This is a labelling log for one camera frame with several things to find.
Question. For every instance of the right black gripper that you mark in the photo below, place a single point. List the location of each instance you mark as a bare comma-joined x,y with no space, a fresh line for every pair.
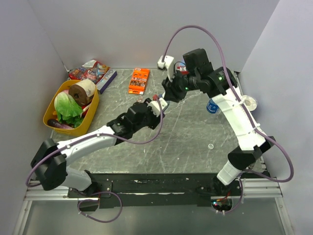
170,93

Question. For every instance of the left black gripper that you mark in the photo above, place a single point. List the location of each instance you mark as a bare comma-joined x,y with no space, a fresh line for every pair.
155,120

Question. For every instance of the blue Pocari bottle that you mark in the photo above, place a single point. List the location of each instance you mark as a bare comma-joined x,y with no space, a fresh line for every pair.
212,107

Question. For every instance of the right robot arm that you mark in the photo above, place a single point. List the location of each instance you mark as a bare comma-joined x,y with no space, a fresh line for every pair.
221,87

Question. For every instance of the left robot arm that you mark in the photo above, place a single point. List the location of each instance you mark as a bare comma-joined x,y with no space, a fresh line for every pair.
51,164

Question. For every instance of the red flat box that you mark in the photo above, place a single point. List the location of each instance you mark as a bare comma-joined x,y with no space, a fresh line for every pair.
182,69

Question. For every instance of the orange snack box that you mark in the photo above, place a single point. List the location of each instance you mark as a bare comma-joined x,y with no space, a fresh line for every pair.
138,81

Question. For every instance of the purple white box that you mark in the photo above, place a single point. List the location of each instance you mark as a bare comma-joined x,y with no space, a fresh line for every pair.
105,81

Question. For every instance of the yellow plastic basket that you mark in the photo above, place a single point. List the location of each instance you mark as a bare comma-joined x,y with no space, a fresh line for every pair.
83,128

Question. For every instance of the brown paper roll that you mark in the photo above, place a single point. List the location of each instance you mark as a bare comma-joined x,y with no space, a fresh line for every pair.
83,92

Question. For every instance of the colourful snack bag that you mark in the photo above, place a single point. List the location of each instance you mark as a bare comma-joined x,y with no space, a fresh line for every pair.
92,70

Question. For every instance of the green toy lettuce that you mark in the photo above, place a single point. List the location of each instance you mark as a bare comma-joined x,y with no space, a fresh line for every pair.
67,109

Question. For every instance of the purple toy eggplant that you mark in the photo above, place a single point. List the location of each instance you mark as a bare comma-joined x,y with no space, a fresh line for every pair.
56,124

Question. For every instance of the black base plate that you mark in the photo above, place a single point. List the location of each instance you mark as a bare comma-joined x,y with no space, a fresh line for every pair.
169,189

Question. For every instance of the aluminium rail frame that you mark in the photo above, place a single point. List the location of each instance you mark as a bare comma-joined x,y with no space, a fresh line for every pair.
252,188

